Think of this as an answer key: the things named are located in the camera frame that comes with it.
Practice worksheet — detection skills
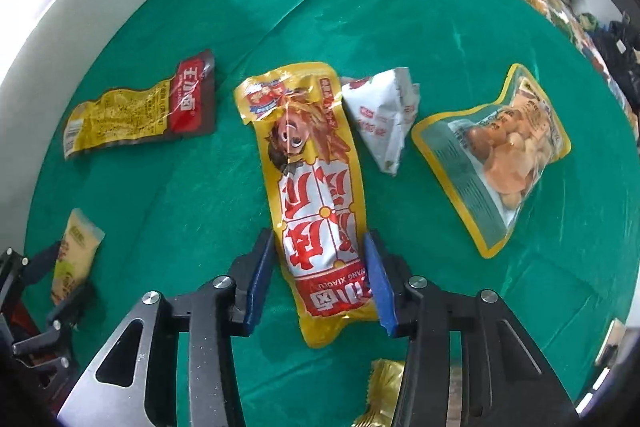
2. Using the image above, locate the pile of dark clothes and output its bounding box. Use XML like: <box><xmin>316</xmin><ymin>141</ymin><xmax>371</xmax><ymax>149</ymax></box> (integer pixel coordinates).
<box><xmin>578</xmin><ymin>13</ymin><xmax>639</xmax><ymax>115</ymax></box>

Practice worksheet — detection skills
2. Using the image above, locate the green satin cloth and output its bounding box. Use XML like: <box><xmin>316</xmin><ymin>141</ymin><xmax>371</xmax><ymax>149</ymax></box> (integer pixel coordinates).
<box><xmin>25</xmin><ymin>0</ymin><xmax>639</xmax><ymax>399</ymax></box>

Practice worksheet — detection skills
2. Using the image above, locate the white triangular snack packet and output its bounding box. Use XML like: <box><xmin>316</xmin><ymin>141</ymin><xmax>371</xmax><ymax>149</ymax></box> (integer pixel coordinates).
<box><xmin>341</xmin><ymin>67</ymin><xmax>420</xmax><ymax>176</ymax></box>

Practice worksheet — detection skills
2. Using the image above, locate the teal yellow nuts packet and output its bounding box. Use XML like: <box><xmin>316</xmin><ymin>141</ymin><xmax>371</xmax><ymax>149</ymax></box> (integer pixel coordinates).
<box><xmin>411</xmin><ymin>63</ymin><xmax>572</xmax><ymax>259</ymax></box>

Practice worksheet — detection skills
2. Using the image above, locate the yellow black red snack packet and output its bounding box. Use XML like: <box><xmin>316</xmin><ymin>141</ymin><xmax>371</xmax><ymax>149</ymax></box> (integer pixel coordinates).
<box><xmin>62</xmin><ymin>50</ymin><xmax>215</xmax><ymax>159</ymax></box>

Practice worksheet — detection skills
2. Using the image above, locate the yellow red cartoon snack bag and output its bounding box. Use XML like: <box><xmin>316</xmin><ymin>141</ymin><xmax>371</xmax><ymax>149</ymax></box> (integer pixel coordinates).
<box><xmin>234</xmin><ymin>62</ymin><xmax>378</xmax><ymax>348</ymax></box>

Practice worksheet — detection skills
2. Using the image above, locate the white orange snack packet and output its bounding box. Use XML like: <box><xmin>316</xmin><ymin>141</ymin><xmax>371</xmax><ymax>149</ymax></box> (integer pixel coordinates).
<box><xmin>51</xmin><ymin>208</ymin><xmax>105</xmax><ymax>306</ymax></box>

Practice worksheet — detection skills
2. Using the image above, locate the white card under phone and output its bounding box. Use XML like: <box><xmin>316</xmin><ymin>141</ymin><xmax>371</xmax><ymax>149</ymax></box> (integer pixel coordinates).
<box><xmin>594</xmin><ymin>319</ymin><xmax>626</xmax><ymax>366</ymax></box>

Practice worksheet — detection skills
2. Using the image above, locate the white cardboard box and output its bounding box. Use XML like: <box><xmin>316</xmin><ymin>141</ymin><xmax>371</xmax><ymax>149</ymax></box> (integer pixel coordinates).
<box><xmin>1</xmin><ymin>0</ymin><xmax>146</xmax><ymax>248</ymax></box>

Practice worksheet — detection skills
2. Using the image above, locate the gold braised meat bag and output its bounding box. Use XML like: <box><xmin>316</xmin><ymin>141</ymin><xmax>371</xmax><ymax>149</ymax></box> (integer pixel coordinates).
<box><xmin>349</xmin><ymin>357</ymin><xmax>464</xmax><ymax>427</ymax></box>

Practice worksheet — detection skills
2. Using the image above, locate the black smartphone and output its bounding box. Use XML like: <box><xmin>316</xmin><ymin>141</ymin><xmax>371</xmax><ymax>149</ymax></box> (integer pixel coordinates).
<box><xmin>576</xmin><ymin>327</ymin><xmax>639</xmax><ymax>426</ymax></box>

